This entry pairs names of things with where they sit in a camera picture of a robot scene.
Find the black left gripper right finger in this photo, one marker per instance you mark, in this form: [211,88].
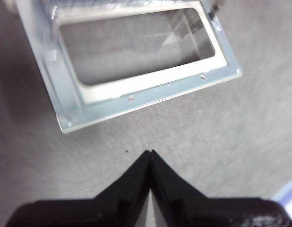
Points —
[207,212]

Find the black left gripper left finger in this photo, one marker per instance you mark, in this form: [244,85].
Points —
[89,212]

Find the white Toshiba toaster oven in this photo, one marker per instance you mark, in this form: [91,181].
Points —
[89,2]

